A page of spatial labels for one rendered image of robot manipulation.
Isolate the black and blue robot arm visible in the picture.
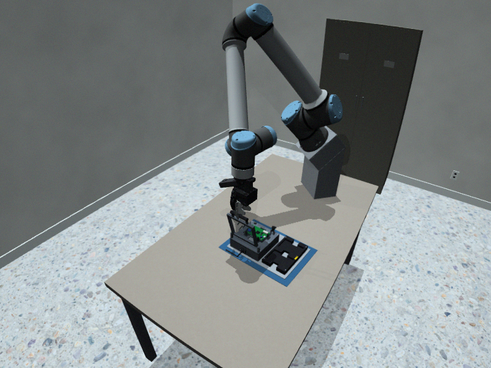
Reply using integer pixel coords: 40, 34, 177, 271
218, 3, 343, 188

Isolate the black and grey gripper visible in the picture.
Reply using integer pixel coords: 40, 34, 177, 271
230, 177, 258, 219

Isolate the green circuit board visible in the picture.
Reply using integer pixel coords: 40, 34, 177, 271
254, 225, 270, 241

